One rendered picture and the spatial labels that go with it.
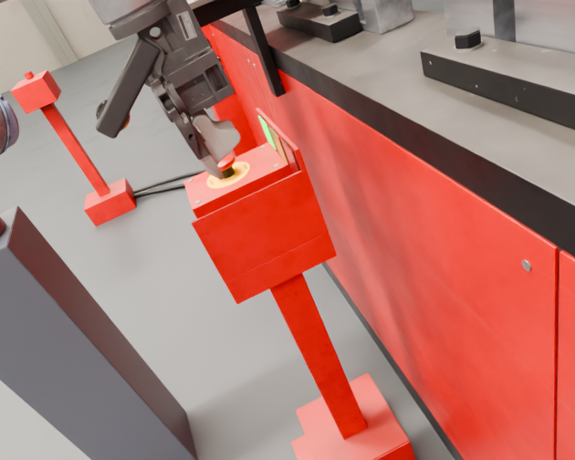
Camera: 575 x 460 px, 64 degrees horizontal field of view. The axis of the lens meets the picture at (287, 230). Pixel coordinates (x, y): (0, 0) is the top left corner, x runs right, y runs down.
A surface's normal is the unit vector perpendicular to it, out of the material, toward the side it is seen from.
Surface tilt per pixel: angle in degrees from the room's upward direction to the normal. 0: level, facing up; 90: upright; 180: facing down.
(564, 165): 0
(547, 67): 0
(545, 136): 0
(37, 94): 90
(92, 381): 90
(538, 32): 90
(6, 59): 90
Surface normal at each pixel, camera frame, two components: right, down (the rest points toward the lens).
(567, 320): -0.90, 0.43
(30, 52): 0.37, 0.44
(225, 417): -0.32, -0.76
